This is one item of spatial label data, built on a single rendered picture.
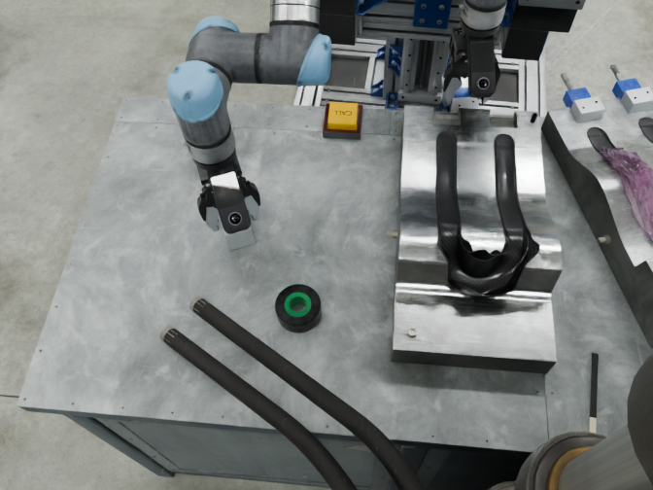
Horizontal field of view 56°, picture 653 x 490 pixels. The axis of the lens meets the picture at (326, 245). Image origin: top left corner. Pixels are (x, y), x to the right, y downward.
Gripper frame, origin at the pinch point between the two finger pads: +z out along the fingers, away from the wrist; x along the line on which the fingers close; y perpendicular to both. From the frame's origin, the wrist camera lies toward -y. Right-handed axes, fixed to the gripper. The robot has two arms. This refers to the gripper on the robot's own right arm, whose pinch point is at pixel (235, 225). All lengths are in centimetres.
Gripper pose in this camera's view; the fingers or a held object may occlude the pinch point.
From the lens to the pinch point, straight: 116.1
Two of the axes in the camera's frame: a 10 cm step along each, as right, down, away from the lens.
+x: -9.5, 2.8, -1.2
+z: 0.4, 5.0, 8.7
